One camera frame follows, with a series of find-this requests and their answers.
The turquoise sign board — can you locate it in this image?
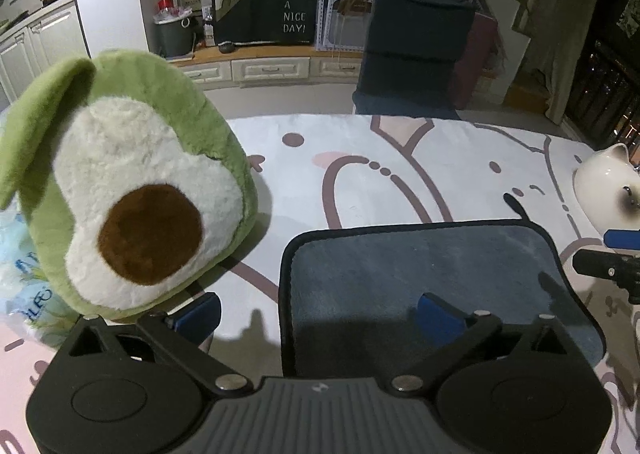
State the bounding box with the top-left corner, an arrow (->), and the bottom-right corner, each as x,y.
316,0 -> 397,53

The blue and white plastic bag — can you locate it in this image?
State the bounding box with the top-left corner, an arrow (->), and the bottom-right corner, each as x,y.
0,208 -> 79,348

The black fabric wall hanging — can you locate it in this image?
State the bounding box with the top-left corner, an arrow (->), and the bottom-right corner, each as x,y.
212,0 -> 321,47

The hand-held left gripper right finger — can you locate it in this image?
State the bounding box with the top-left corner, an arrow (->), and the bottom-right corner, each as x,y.
387,292 -> 572,393

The green avocado plush toy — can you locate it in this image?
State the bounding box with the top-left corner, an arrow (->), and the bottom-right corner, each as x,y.
0,50 -> 261,323

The dark green bucket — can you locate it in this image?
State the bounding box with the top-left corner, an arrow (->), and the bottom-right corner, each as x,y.
152,16 -> 199,59

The dark blue chair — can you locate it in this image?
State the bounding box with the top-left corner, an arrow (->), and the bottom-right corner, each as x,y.
352,0 -> 477,119

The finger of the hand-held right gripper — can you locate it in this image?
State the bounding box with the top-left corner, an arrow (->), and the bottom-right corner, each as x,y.
572,249 -> 640,303
602,228 -> 640,251

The low white drawer cabinet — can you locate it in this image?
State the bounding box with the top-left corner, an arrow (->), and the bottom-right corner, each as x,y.
169,44 -> 364,90

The grey-blue towel with black edge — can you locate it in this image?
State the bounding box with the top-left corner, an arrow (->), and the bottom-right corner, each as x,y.
278,219 -> 609,380

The pink cushion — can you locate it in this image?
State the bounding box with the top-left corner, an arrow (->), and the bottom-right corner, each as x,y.
456,12 -> 502,110

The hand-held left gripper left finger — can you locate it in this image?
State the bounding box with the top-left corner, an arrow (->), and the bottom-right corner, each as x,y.
64,292 -> 254,393

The white ceramic cat figure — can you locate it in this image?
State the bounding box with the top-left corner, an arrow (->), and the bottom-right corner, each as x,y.
572,143 -> 640,237

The clear plastic bottle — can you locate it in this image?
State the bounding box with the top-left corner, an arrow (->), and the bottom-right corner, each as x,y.
200,0 -> 215,47

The white kitchen cabinet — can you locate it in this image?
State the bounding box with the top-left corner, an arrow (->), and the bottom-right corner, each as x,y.
0,0 -> 92,110

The white blanket with pink print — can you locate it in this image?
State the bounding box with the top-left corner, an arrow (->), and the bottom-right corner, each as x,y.
0,112 -> 640,454

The beige curtain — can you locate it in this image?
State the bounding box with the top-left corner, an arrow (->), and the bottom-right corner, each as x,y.
520,0 -> 612,127

